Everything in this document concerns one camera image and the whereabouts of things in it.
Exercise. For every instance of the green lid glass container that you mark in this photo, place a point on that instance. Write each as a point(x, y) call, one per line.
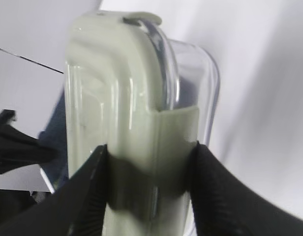
point(149, 100)

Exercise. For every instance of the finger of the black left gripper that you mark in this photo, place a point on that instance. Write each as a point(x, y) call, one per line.
point(18, 149)

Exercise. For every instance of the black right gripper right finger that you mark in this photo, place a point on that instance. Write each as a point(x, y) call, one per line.
point(223, 206)

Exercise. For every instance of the navy blue lunch bag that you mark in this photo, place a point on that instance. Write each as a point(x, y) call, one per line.
point(54, 137)

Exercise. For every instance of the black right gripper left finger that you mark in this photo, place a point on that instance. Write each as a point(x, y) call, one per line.
point(76, 209)

